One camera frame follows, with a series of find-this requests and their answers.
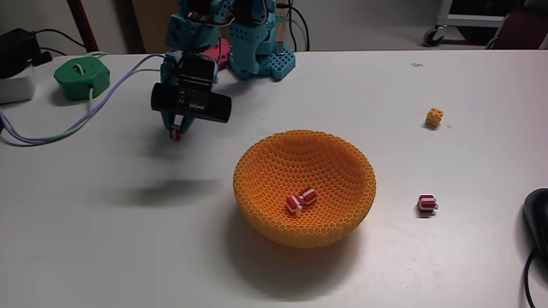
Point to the red white striped cube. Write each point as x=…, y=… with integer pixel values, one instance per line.
x=175, y=135
x=294, y=205
x=427, y=203
x=308, y=196

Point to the yellow honeycomb basket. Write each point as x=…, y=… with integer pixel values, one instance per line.
x=334, y=171

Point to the yellow studded cube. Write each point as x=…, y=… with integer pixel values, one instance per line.
x=433, y=116

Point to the brown wooden panel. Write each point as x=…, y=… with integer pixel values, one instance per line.
x=154, y=23

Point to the pink octagonal box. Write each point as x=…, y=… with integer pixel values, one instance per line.
x=222, y=53

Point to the green octagonal box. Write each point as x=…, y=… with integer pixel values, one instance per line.
x=81, y=79

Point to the red pole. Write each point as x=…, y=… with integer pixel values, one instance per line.
x=83, y=25

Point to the black power adapter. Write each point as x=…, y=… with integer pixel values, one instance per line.
x=17, y=51

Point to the white box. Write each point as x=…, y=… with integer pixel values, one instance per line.
x=15, y=87

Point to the white rolling cart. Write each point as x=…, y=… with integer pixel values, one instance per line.
x=471, y=20

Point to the dark red chair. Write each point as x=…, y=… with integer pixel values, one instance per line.
x=520, y=30

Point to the black computer mouse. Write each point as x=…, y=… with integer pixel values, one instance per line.
x=538, y=218

